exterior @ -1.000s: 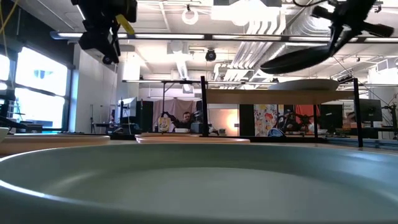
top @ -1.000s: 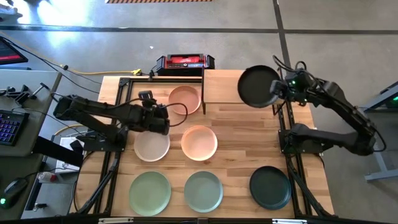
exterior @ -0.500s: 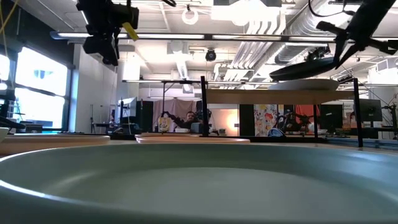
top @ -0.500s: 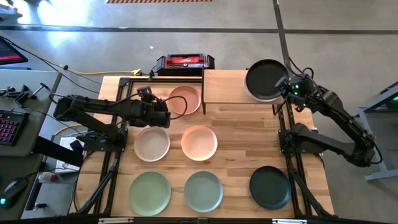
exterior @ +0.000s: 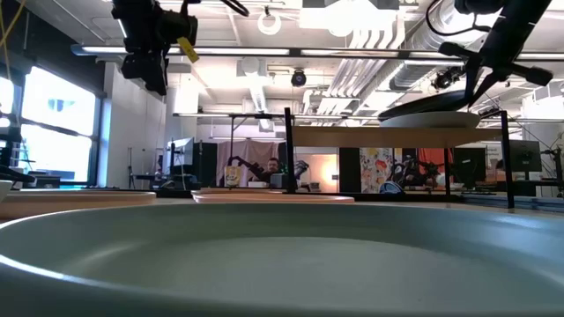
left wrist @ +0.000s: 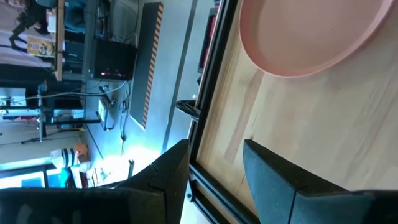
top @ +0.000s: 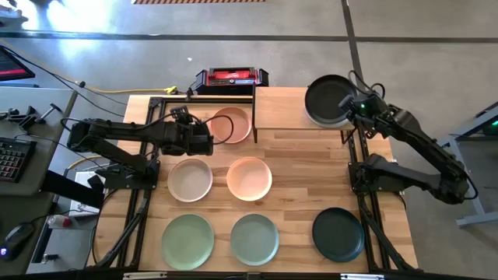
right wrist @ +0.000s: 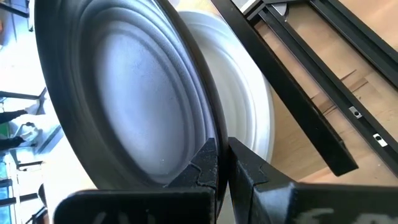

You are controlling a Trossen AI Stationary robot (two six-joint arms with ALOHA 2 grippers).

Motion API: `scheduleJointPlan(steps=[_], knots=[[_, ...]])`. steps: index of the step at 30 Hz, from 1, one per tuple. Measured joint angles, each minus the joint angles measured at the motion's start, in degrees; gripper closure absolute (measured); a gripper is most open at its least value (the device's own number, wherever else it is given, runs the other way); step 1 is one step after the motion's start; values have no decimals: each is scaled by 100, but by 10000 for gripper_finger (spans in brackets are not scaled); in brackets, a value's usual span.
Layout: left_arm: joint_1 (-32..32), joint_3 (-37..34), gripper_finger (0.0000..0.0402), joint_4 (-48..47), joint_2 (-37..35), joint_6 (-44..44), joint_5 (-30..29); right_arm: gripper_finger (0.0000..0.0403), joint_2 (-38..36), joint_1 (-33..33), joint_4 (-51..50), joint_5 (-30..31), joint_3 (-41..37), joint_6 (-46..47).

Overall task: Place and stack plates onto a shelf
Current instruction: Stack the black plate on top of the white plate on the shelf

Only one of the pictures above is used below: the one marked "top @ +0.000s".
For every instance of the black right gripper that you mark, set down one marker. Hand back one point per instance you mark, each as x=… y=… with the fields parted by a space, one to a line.
x=371 y=118

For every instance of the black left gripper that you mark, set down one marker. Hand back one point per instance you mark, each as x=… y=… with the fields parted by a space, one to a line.
x=179 y=138

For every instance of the black plate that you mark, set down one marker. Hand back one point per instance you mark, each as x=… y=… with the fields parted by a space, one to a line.
x=325 y=99

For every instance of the pink bowl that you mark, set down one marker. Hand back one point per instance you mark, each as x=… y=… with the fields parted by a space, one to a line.
x=242 y=124

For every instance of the beige plate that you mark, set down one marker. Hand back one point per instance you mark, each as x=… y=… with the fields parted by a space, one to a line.
x=190 y=180

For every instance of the peach plate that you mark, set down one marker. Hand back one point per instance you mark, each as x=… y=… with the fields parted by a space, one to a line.
x=249 y=179

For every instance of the light green plate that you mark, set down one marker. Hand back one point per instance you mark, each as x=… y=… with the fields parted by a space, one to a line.
x=188 y=242

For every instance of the grey-blue plate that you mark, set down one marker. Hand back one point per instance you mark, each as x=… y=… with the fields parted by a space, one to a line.
x=254 y=240

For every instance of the dark green plate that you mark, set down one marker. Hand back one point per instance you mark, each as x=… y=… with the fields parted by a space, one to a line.
x=338 y=234

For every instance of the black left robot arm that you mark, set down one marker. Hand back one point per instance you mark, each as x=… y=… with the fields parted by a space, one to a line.
x=116 y=130

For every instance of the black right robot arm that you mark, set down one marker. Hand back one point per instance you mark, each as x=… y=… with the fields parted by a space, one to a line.
x=420 y=140

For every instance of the wooden shelf with black legs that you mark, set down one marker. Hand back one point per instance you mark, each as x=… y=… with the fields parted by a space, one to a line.
x=280 y=109

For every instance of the black and red equipment box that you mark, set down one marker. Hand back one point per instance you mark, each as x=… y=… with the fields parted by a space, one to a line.
x=233 y=75

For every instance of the white box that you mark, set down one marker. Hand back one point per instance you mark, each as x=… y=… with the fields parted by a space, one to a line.
x=78 y=183

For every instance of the black flat bar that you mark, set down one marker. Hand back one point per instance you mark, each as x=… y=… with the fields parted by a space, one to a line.
x=66 y=186

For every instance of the black device with green light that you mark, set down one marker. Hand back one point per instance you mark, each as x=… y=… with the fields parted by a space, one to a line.
x=492 y=126

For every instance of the clear bottle with red cap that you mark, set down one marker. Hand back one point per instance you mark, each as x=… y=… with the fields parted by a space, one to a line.
x=58 y=221

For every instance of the grey metal stand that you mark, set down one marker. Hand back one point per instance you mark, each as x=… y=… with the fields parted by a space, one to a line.
x=476 y=218

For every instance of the black clamp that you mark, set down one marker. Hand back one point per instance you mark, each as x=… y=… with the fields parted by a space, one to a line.
x=25 y=118

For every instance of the grey side desk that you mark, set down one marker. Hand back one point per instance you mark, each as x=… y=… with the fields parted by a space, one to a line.
x=23 y=95

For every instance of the black backlit keyboard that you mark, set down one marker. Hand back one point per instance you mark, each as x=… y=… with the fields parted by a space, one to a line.
x=15 y=159

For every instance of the dark computer monitor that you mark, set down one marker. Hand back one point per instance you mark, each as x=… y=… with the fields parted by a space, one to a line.
x=13 y=66

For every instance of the black computer mouse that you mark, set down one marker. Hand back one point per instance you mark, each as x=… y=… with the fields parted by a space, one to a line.
x=17 y=237

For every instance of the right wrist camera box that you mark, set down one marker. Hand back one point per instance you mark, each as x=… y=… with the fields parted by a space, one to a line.
x=371 y=100

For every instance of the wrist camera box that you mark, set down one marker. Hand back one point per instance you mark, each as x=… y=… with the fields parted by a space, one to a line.
x=180 y=113
x=371 y=100

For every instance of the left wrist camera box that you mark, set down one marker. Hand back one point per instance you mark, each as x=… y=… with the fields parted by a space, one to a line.
x=180 y=113

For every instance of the black aluminium rig frame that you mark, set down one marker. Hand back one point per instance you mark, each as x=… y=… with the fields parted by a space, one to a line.
x=137 y=202

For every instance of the silver bracket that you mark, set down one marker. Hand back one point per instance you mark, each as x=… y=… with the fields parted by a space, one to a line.
x=362 y=276
x=144 y=275

